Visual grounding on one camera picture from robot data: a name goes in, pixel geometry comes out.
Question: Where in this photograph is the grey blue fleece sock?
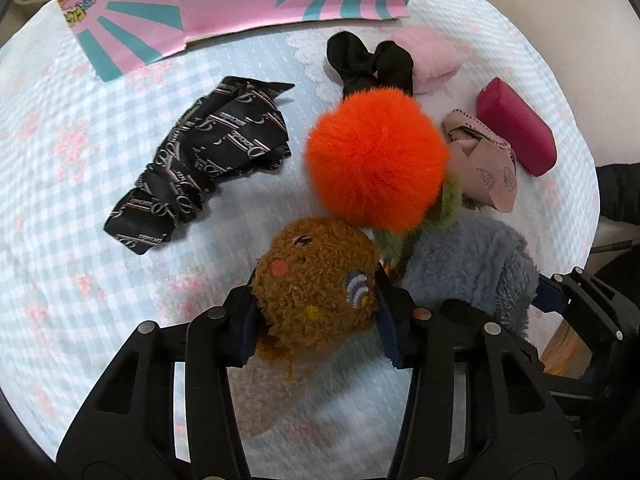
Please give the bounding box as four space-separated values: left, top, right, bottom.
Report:
400 210 538 336

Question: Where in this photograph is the magenta zip pouch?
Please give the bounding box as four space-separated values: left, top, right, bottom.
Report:
476 77 558 177

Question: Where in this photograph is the brown plush bear toy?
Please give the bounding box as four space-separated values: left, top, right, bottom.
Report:
250 217 382 382

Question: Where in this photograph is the beige pink printed cloth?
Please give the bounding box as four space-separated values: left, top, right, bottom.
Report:
442 110 518 212

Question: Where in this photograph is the orange fluffy pompom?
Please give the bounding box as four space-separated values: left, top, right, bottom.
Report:
304 88 449 233

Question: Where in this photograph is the black printed fabric scrunchie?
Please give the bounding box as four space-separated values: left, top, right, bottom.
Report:
103 76 295 255

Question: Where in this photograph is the pink fluffy soft item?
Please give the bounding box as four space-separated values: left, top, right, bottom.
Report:
392 25 464 94

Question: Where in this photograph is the black bow hair tie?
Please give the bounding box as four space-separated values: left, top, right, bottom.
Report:
325 30 416 98

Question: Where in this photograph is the light blue checkered blanket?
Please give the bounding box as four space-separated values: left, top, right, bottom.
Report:
1 0 599 454

